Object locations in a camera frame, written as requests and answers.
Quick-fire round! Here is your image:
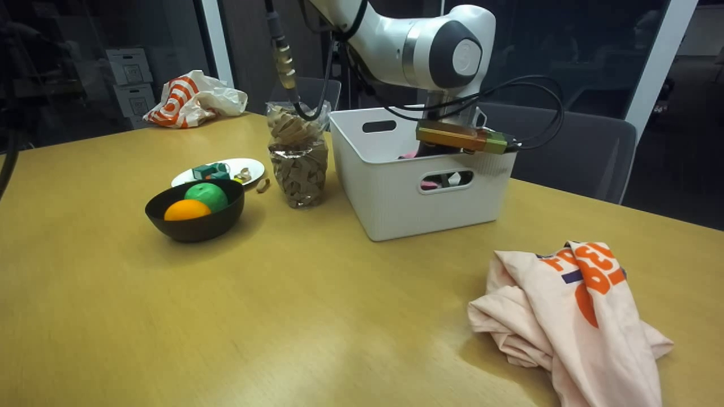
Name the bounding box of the pink shirt with orange print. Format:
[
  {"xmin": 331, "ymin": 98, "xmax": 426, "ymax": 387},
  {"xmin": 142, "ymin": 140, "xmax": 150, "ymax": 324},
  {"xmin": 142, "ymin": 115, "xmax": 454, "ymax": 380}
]
[{"xmin": 467, "ymin": 240, "xmax": 676, "ymax": 407}]

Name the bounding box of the white plastic basket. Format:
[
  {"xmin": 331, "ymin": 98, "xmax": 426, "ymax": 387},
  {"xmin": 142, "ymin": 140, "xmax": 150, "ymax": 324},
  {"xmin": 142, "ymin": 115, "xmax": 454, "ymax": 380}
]
[{"xmin": 326, "ymin": 104, "xmax": 521, "ymax": 244}]

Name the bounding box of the clear container of pretzels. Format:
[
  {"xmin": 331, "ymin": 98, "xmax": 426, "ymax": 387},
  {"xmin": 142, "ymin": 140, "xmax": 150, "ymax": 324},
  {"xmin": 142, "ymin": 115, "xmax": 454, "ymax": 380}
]
[{"xmin": 265, "ymin": 99, "xmax": 332, "ymax": 212}]

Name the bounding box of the white round plate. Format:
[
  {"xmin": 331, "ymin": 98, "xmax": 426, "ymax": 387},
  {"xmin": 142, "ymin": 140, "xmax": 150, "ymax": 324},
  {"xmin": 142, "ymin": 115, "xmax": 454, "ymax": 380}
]
[{"xmin": 169, "ymin": 155, "xmax": 270, "ymax": 192}]

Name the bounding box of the green apple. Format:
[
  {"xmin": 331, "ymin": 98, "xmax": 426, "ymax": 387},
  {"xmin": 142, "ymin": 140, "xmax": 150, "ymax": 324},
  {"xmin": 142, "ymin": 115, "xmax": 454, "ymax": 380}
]
[{"xmin": 181, "ymin": 181, "xmax": 230, "ymax": 214}]

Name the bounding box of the black bowl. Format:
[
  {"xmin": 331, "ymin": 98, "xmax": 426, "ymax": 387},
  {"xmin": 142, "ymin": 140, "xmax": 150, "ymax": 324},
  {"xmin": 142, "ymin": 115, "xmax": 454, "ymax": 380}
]
[{"xmin": 142, "ymin": 179, "xmax": 248, "ymax": 244}]

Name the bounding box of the orange fruit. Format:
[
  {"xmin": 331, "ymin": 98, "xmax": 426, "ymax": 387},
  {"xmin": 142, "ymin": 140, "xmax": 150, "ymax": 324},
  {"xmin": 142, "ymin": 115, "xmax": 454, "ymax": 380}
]
[{"xmin": 161, "ymin": 196, "xmax": 214, "ymax": 225}]

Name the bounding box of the orange and white plastic bag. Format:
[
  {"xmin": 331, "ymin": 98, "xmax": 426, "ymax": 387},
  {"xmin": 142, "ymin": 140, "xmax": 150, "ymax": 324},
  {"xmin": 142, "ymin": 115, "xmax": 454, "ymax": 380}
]
[{"xmin": 141, "ymin": 68, "xmax": 251, "ymax": 132}]

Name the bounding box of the grey chair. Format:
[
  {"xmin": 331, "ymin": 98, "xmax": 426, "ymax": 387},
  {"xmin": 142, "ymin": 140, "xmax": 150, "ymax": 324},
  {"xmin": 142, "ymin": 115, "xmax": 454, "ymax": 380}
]
[{"xmin": 483, "ymin": 99, "xmax": 640, "ymax": 205}]

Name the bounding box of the white storage box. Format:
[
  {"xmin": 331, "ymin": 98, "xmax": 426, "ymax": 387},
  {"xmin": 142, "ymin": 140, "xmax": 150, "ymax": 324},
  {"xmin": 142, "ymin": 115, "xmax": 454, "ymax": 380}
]
[
  {"xmin": 105, "ymin": 46, "xmax": 156, "ymax": 89},
  {"xmin": 110, "ymin": 78, "xmax": 158, "ymax": 124}
]

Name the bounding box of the thick white window pillar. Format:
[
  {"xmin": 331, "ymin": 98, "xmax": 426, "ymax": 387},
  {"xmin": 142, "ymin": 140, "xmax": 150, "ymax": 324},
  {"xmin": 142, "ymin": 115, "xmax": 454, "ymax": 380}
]
[{"xmin": 623, "ymin": 0, "xmax": 701, "ymax": 142}]

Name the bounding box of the brown wrist camera box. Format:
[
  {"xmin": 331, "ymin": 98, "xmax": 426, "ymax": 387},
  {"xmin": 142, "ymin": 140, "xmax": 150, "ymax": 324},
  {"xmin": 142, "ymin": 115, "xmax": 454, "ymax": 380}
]
[{"xmin": 415, "ymin": 120, "xmax": 523, "ymax": 155}]

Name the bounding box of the black looped cable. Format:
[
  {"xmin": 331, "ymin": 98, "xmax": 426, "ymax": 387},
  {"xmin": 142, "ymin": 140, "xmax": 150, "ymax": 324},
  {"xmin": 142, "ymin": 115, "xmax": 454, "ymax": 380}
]
[{"xmin": 341, "ymin": 20, "xmax": 567, "ymax": 154}]

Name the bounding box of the thin white window post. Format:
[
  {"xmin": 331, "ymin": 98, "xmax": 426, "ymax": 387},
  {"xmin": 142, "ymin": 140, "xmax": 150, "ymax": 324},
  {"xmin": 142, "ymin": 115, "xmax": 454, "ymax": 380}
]
[{"xmin": 197, "ymin": 0, "xmax": 237, "ymax": 91}]

